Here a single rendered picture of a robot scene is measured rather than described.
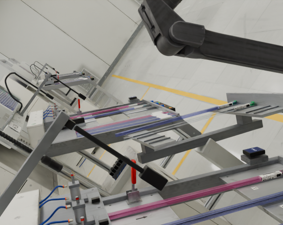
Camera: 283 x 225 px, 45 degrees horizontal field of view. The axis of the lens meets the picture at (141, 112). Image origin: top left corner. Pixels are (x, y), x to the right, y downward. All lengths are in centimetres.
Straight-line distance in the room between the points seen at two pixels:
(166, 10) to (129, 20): 780
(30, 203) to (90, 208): 13
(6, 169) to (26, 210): 92
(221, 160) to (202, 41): 63
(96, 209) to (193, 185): 32
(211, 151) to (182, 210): 74
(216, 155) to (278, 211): 46
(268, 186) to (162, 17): 49
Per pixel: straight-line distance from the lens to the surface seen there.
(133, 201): 89
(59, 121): 52
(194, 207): 192
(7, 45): 828
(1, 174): 169
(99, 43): 834
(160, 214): 82
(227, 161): 126
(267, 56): 79
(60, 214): 77
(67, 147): 165
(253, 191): 91
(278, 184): 95
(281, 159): 107
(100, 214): 73
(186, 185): 96
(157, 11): 71
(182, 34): 69
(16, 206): 81
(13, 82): 517
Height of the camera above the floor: 141
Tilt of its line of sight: 18 degrees down
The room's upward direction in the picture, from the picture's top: 55 degrees counter-clockwise
